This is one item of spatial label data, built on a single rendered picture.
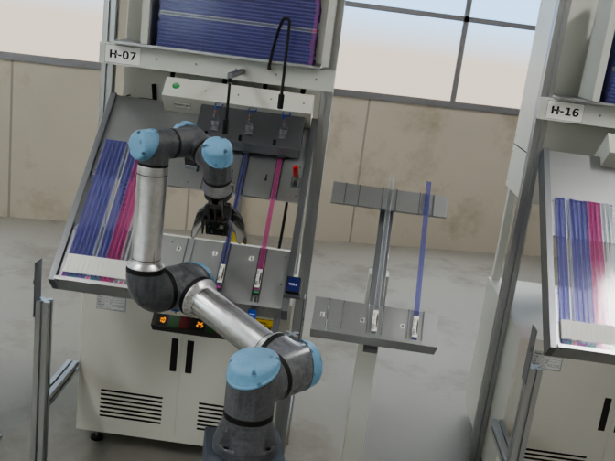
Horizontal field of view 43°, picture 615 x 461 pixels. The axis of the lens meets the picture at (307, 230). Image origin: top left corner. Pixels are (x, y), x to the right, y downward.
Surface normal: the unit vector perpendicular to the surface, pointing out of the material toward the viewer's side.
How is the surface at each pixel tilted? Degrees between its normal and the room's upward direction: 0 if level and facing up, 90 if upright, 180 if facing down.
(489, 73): 90
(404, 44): 90
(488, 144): 90
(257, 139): 44
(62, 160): 90
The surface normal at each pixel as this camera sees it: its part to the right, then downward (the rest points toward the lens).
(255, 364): 0.04, -0.94
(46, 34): 0.15, 0.27
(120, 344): -0.06, 0.25
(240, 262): 0.04, -0.51
